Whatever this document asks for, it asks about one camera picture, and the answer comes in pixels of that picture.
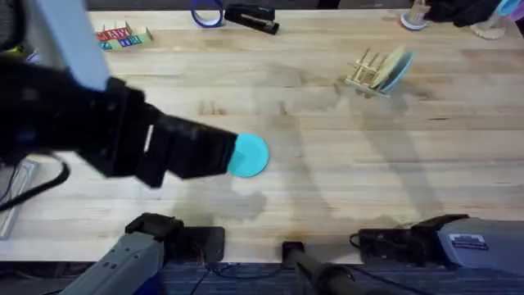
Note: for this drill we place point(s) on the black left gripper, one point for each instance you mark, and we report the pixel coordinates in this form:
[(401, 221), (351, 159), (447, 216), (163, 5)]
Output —
[(192, 151)]

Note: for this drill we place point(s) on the teal round plate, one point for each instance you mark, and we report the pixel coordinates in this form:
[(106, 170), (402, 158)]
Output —
[(253, 155)]

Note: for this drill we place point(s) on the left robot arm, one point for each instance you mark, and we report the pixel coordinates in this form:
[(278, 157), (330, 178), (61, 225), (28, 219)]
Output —
[(69, 41)]

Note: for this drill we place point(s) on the wooden peg dish rack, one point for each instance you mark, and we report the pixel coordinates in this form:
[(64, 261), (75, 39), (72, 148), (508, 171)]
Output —
[(360, 73)]

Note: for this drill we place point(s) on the board with toy blocks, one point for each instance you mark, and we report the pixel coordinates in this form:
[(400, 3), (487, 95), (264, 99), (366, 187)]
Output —
[(123, 39)]

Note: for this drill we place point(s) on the blue tape roll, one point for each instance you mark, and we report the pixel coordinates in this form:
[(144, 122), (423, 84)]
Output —
[(196, 18)]

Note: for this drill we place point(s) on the black stapler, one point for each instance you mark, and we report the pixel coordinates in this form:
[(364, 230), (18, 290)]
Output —
[(251, 18)]

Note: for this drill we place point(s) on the black pole with clamp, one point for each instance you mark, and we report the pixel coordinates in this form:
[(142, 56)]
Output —
[(323, 272)]

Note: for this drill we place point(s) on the clear flat box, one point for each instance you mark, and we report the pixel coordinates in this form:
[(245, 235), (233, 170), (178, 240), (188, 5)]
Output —
[(16, 192)]

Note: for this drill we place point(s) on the beige round plate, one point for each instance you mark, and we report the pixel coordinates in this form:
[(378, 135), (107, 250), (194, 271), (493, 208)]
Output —
[(389, 65)]

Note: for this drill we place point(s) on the black chair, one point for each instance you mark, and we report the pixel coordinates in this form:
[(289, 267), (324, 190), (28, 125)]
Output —
[(10, 22)]

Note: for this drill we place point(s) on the light blue round plate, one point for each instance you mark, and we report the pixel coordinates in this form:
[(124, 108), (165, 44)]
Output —
[(403, 69)]

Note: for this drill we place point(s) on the white disc with wooden stand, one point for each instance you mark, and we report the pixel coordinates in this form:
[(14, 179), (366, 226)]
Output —
[(413, 18)]

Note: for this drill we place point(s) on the black cloth heap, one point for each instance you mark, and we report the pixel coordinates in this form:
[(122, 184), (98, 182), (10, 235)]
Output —
[(462, 10)]

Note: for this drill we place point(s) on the wooden cup stand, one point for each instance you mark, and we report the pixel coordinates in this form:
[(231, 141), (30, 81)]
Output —
[(487, 30)]

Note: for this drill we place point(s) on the light blue cup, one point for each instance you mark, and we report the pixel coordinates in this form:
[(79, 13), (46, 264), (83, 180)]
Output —
[(509, 6)]

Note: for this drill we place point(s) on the purple cup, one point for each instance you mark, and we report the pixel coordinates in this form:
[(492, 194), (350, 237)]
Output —
[(519, 13)]

